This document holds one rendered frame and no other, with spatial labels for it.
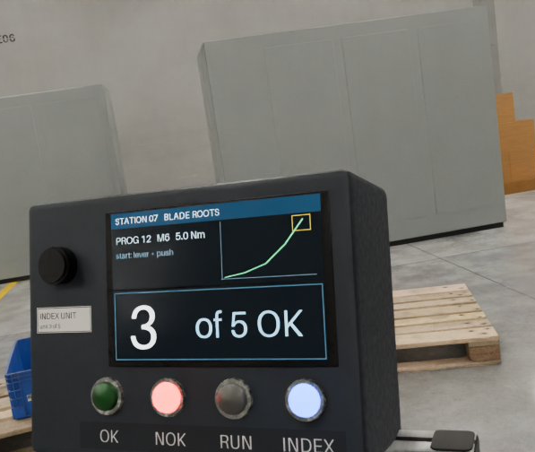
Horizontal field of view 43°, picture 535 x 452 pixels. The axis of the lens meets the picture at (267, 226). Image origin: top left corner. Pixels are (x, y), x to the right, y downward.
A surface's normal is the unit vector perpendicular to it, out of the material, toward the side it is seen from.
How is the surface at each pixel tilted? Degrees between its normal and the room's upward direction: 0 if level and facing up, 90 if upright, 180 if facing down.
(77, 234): 75
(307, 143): 90
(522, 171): 90
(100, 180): 90
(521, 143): 90
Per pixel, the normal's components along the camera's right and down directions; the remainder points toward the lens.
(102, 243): -0.38, -0.07
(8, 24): 0.15, 0.13
